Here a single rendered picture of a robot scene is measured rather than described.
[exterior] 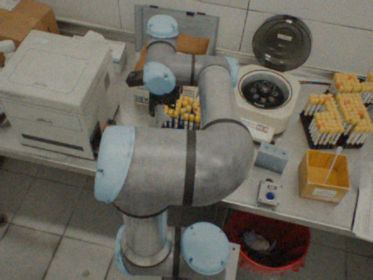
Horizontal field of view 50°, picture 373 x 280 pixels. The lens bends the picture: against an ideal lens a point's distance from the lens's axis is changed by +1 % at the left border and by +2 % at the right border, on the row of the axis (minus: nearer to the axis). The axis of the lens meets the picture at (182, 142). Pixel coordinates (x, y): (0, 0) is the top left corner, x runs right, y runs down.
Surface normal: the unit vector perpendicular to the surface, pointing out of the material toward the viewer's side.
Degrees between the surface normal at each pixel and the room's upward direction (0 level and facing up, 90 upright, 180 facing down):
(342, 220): 0
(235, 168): 54
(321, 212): 0
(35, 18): 2
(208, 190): 66
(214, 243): 9
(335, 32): 90
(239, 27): 90
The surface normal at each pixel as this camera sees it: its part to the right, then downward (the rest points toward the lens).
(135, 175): 0.01, 0.22
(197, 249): 0.18, -0.53
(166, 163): 0.04, -0.14
